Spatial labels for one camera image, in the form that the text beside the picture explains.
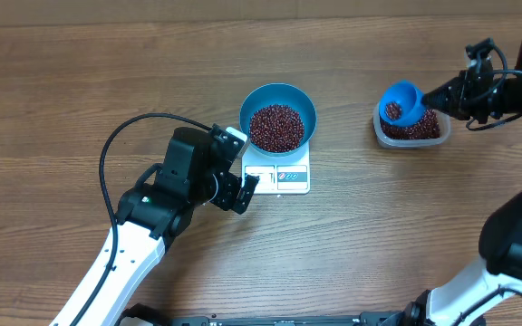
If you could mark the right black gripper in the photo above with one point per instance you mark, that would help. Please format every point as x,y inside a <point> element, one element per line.
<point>456,103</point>

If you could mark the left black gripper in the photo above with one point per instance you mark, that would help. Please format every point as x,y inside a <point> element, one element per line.
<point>227,200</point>

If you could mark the blue plastic measuring scoop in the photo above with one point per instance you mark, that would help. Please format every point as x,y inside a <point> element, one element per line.
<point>408,97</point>

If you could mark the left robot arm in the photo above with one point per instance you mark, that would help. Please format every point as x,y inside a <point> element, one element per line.
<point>153,213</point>

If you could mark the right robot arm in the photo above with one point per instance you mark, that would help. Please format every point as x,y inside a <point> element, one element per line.
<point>497,272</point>

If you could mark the white digital kitchen scale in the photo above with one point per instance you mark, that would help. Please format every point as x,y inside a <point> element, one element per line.
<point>286,173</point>

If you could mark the teal metal bowl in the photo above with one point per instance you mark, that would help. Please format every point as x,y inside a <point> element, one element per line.
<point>283,94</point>

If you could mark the red adzuki beans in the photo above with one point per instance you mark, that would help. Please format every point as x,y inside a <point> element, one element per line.
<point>279,128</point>

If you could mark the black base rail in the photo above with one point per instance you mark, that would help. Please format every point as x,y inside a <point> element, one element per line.
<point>140,314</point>

